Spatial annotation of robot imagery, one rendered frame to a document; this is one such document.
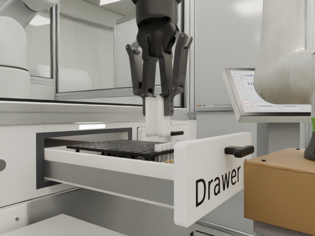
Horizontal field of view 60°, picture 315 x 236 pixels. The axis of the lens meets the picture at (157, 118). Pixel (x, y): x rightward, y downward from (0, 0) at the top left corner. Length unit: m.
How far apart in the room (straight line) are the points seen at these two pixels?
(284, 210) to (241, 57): 1.83
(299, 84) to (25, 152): 0.59
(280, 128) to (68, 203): 1.04
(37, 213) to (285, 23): 0.70
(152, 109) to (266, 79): 0.35
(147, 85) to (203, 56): 1.99
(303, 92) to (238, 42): 1.68
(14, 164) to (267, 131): 1.10
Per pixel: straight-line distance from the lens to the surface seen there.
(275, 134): 1.40
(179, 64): 0.46
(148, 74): 0.49
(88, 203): 0.70
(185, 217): 0.37
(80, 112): 0.66
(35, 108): 0.59
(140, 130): 0.80
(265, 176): 0.56
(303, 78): 0.68
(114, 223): 0.78
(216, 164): 0.45
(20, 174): 0.59
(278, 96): 0.73
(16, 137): 0.57
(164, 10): 0.48
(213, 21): 2.50
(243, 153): 0.45
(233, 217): 2.43
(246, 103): 1.26
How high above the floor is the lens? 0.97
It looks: 1 degrees down
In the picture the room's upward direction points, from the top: straight up
